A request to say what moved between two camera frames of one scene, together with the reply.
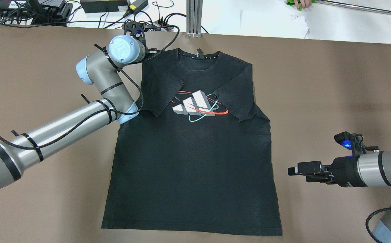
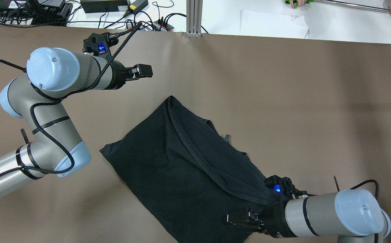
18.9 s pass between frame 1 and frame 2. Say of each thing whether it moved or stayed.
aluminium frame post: stayed
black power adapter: stayed
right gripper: moved
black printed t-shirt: moved
